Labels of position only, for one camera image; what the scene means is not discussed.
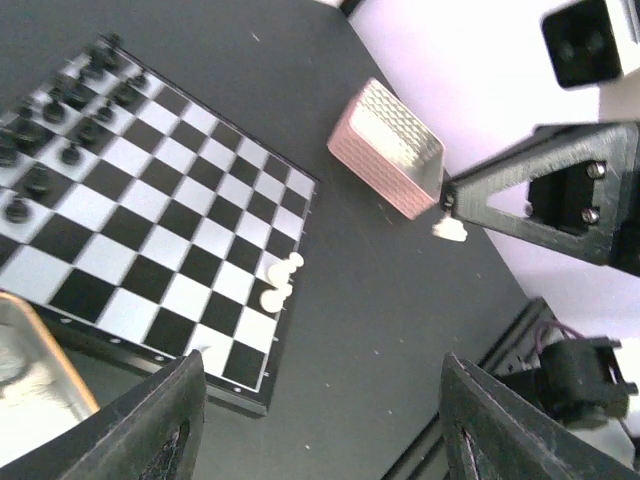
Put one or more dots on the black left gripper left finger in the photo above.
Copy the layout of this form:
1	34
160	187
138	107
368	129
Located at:
153	431

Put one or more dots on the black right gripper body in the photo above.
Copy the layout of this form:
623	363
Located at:
569	188

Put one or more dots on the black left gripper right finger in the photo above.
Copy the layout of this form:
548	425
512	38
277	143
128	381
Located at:
490	432

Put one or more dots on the white chess piece carried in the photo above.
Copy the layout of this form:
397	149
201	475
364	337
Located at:
449	228

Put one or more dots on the white chess bishop on board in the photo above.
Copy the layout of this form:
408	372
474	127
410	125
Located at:
280	272

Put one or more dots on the tan sweet bear tin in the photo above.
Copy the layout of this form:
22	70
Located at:
42	394

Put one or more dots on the black and white chessboard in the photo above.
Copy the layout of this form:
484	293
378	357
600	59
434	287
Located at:
141	224

